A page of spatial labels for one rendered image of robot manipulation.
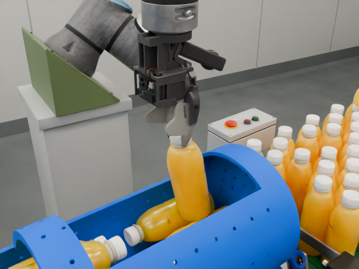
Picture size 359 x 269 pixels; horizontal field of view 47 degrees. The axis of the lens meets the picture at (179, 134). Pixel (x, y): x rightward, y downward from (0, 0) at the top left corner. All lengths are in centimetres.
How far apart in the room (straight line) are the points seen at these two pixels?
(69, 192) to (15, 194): 149
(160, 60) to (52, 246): 33
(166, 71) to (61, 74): 66
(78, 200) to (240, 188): 77
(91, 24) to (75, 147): 41
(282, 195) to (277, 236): 8
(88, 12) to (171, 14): 80
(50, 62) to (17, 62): 223
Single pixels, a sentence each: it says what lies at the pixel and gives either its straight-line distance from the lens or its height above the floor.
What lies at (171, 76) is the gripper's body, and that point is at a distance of 66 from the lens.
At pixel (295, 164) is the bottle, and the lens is 112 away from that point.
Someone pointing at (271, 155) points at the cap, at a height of 111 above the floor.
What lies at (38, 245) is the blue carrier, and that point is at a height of 123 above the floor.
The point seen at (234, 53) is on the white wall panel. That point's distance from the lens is 439.
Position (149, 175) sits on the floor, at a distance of 295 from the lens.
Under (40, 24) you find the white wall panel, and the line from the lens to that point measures 346.
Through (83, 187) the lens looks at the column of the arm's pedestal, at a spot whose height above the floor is 80.
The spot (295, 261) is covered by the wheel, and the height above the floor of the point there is 97.
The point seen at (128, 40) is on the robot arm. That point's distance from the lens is 138.
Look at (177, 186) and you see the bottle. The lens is 81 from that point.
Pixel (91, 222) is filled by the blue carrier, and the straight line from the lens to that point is 86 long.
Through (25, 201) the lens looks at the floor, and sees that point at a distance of 289.
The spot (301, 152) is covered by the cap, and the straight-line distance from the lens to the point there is 111.
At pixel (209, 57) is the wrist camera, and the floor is 144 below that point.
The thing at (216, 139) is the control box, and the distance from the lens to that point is 123.
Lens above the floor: 166
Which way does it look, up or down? 29 degrees down
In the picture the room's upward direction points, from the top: straight up
